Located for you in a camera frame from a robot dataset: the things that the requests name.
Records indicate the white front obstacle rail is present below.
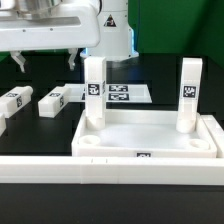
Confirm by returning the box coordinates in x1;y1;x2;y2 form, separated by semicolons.
0;156;224;186

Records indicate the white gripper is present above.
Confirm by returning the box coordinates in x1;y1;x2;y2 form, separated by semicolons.
0;0;102;73

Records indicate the white obstacle rail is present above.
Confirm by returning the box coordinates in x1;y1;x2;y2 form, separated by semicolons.
202;115;224;158
0;156;224;186

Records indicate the white marker base plate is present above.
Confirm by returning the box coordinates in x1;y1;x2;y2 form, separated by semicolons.
66;84;152;103

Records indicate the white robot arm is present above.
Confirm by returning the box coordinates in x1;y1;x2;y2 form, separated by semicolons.
0;0;138;68

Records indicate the white desk top tray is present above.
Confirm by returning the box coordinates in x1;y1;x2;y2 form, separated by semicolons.
72;109;217;158

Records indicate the white right obstacle rail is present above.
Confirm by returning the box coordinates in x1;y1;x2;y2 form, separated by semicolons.
202;115;224;158

